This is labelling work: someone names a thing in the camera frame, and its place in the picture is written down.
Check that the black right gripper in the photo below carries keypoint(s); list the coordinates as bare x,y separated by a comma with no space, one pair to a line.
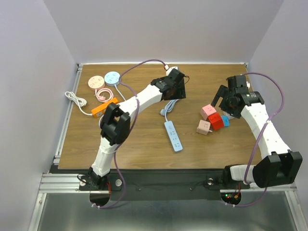
223,93

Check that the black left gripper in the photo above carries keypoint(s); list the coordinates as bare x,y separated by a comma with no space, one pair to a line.
181,94

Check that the pink cube socket adapter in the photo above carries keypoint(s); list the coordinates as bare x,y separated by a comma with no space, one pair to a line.
207,111

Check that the blue socket adapter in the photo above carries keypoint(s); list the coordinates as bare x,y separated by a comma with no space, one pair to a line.
225,120

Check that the red cube adapter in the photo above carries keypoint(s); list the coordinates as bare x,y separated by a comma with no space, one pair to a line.
216,121

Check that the pink patterned cube adapter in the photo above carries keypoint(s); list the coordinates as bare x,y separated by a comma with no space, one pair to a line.
204,127

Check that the light blue adapter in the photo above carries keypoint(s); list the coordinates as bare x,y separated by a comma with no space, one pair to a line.
169,126

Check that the light blue round power strip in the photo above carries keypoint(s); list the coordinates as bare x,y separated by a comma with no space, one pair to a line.
112,79

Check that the pink round power strip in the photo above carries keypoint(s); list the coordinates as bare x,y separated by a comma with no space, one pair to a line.
102,94

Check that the orange power strip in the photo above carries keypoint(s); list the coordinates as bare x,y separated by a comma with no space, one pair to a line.
100,110

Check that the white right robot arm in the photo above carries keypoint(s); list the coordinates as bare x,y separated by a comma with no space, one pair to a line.
279,165

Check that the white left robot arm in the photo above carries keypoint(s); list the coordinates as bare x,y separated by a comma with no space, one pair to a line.
119,119

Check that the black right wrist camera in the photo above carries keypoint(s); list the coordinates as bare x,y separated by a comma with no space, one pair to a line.
238,81

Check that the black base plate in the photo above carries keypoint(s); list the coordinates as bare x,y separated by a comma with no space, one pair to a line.
165,184

